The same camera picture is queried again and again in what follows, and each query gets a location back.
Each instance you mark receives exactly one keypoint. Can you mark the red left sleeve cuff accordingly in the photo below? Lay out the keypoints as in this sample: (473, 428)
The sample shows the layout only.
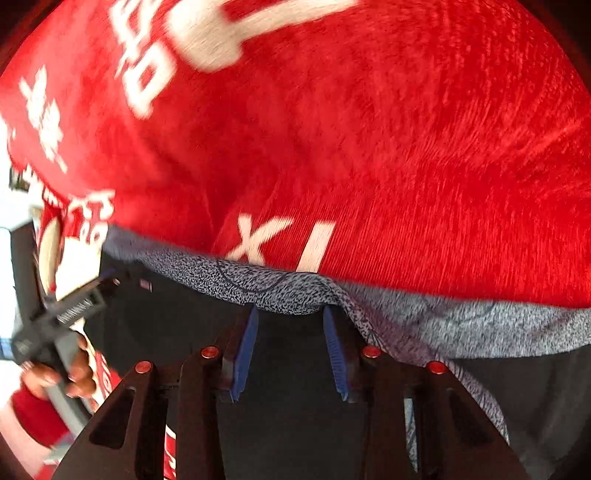
(38, 417)

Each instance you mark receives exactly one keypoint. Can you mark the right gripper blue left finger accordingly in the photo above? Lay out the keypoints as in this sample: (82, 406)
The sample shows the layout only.
(238, 343)

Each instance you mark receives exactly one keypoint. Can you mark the person's left hand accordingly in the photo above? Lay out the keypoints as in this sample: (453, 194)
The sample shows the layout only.
(38, 377)

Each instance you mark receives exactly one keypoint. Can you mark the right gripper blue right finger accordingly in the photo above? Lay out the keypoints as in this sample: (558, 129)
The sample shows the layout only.
(344, 344)

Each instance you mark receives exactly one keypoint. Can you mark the red blanket with white characters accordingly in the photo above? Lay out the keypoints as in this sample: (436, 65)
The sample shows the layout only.
(432, 147)

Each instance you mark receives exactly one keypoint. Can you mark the black pants with patterned waistband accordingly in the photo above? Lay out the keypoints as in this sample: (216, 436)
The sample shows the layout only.
(528, 365)

